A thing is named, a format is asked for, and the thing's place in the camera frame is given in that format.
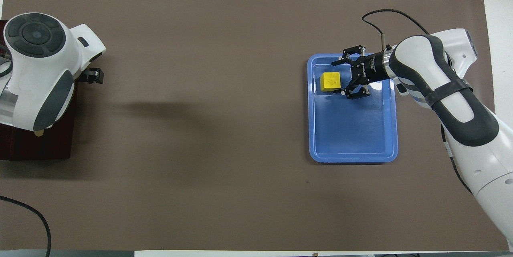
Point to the blue plastic tray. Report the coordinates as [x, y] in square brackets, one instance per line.
[352, 128]

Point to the yellow block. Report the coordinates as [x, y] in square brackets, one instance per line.
[330, 81]

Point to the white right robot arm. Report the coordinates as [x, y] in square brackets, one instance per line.
[461, 108]

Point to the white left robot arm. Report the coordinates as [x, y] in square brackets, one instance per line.
[40, 72]

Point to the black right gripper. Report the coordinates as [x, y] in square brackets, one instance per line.
[368, 70]

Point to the brown table mat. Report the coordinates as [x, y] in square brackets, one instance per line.
[240, 189]

